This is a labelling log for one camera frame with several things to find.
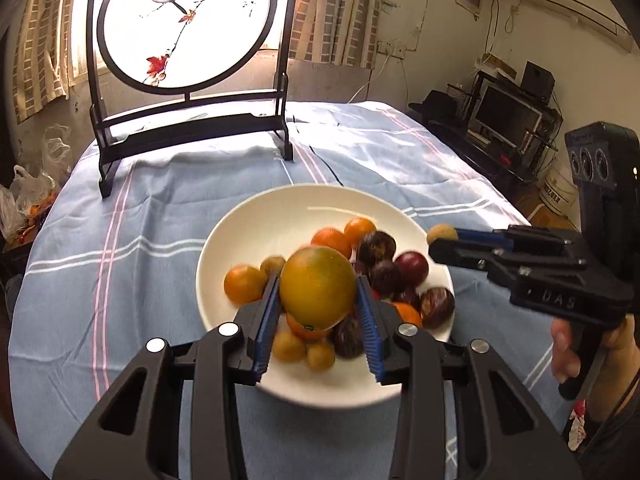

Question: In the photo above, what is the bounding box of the orange-yellow round fruit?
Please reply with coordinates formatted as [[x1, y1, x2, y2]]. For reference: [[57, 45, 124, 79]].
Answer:
[[393, 302, 423, 328]]

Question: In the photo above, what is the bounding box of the small tan longan fruit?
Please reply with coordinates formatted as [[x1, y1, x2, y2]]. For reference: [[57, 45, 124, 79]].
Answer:
[[426, 223, 459, 245]]

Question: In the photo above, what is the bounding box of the round orange fruit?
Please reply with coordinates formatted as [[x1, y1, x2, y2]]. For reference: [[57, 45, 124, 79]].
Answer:
[[224, 264, 268, 306]]

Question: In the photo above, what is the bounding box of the small yellow fruit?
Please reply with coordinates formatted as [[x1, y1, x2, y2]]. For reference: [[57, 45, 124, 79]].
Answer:
[[271, 332, 306, 363]]

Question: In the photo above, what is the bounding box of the large orange tangerine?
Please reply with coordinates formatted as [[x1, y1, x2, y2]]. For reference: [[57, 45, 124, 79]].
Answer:
[[285, 313, 331, 342]]

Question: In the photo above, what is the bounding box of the dark brown passion fruit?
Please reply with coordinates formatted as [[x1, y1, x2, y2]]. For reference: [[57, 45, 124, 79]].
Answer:
[[421, 287, 456, 330]]

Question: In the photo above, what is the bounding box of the dark red plum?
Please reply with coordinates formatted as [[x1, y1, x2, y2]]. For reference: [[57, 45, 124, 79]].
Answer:
[[395, 250, 430, 287]]

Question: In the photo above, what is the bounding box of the yellow-green orange fruit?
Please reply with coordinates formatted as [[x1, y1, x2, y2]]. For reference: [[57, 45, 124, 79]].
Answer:
[[279, 245, 357, 330]]

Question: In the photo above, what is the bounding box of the small orange kumquat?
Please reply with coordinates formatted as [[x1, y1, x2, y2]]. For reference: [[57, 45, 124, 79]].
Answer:
[[343, 217, 376, 249]]

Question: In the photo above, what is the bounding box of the person's right hand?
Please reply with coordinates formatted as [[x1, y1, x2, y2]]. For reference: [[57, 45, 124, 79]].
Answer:
[[550, 313, 640, 424]]

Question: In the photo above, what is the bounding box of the white plastic bucket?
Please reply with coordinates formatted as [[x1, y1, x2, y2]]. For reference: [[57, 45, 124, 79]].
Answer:
[[539, 162, 578, 217]]

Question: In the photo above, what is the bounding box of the computer monitor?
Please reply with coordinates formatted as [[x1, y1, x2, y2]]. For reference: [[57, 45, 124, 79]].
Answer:
[[473, 84, 542, 148]]

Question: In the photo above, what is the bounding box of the blue striped tablecloth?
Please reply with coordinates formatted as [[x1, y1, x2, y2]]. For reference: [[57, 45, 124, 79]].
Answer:
[[9, 102, 570, 479]]

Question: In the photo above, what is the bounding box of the right striped curtain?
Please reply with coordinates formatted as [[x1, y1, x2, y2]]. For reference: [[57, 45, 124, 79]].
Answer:
[[288, 0, 381, 70]]

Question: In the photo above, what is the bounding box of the striped curtain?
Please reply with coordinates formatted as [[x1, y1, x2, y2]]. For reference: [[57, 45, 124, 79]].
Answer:
[[288, 0, 381, 70], [12, 0, 74, 122]]

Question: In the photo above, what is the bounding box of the white plastic bag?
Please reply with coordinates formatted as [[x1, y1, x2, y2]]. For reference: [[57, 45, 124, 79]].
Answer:
[[0, 123, 74, 241]]

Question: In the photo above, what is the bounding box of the black framed bird screen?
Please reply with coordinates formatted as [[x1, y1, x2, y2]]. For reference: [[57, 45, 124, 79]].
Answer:
[[86, 0, 295, 197]]

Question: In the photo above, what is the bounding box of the left striped curtain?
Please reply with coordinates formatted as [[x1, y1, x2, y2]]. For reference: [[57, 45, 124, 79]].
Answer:
[[12, 0, 74, 122]]

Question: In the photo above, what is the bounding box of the black cable on table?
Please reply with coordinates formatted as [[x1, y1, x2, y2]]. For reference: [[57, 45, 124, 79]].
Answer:
[[308, 145, 346, 188]]

